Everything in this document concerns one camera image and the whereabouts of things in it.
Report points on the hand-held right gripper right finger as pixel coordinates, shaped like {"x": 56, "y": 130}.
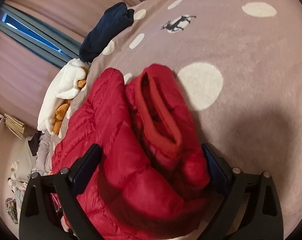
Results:
{"x": 216, "y": 168}

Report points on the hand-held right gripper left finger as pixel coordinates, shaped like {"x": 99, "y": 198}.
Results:
{"x": 84, "y": 171}

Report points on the red down jacket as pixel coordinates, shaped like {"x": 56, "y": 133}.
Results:
{"x": 121, "y": 160}

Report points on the grey cloth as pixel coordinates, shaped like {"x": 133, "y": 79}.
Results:
{"x": 43, "y": 155}

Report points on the black cloth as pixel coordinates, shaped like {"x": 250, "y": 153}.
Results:
{"x": 35, "y": 142}

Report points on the colourful patterned bag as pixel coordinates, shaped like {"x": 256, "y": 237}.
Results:
{"x": 11, "y": 210}

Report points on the woven straw basket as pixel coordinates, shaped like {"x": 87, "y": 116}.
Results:
{"x": 14, "y": 126}

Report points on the white and orange plush toy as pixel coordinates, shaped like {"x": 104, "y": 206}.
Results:
{"x": 61, "y": 90}

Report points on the dotted deer print blanket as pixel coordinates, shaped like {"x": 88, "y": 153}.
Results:
{"x": 253, "y": 80}

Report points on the pink beige curtain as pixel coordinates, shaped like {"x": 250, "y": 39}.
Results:
{"x": 66, "y": 2}
{"x": 16, "y": 80}

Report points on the navy blue fleece garment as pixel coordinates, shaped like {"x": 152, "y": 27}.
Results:
{"x": 101, "y": 32}

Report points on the grey framed window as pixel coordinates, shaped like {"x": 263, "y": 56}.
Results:
{"x": 28, "y": 30}

